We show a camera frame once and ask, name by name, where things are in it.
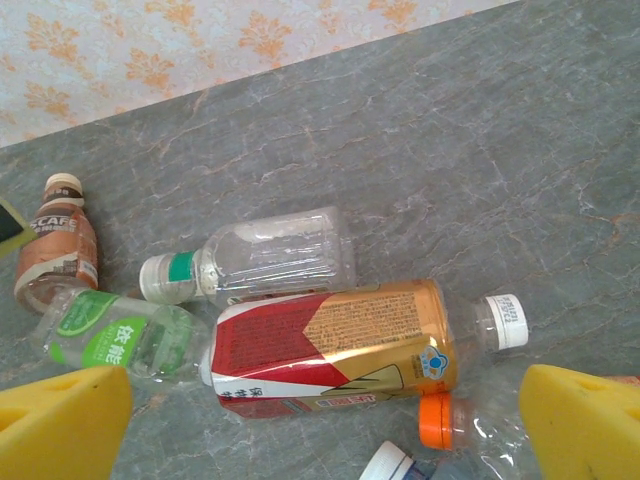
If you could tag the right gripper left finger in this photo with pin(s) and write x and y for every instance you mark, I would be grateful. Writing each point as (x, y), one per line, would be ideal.
(55, 430)

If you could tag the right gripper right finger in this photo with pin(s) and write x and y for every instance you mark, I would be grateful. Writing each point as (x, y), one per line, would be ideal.
(590, 435)

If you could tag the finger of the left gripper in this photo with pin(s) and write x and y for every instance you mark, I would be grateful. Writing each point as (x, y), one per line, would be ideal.
(11, 230)

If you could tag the brown coffee bottle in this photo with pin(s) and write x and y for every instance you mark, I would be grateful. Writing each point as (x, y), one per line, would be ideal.
(55, 240)

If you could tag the green label clear bottle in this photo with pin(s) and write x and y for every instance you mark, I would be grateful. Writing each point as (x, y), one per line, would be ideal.
(110, 335)

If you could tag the orange label bottle orange cap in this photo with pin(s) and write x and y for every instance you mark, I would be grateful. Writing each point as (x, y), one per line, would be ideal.
(435, 420)

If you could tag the clear bottle blue-white cap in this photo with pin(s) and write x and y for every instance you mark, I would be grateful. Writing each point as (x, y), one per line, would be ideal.
(387, 462)

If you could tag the clear bottle green neck band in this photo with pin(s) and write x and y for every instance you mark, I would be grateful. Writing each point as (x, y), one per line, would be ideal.
(280, 255)

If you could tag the red and gold tea bottle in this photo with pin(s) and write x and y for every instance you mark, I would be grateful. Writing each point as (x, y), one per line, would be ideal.
(325, 345)

